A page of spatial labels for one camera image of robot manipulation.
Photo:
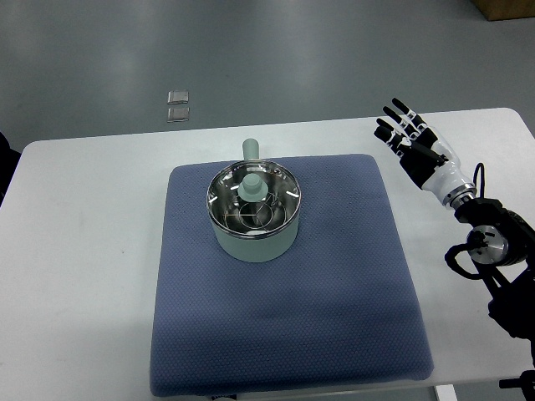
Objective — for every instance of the blue fabric mat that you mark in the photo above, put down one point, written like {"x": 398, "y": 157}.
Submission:
{"x": 338, "y": 307}

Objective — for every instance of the wire steaming rack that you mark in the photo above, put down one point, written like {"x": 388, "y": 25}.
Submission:
{"x": 267, "y": 214}

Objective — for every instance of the glass lid with green knob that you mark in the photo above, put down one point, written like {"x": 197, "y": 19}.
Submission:
{"x": 252, "y": 180}

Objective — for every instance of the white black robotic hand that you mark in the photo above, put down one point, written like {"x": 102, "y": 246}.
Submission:
{"x": 425, "y": 156}

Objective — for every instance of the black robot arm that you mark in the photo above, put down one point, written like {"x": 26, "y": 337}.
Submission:
{"x": 499, "y": 250}

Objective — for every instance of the black table control box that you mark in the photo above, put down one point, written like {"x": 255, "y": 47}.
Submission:
{"x": 525, "y": 382}

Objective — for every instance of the upper metal floor plate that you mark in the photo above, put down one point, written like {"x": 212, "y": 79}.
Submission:
{"x": 180, "y": 96}

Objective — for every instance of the green steel pot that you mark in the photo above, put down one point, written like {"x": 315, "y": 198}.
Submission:
{"x": 256, "y": 250}

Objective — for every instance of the brown cardboard box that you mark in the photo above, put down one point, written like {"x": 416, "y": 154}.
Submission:
{"x": 499, "y": 10}

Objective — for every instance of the black object at left edge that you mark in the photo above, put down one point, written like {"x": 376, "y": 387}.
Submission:
{"x": 9, "y": 159}

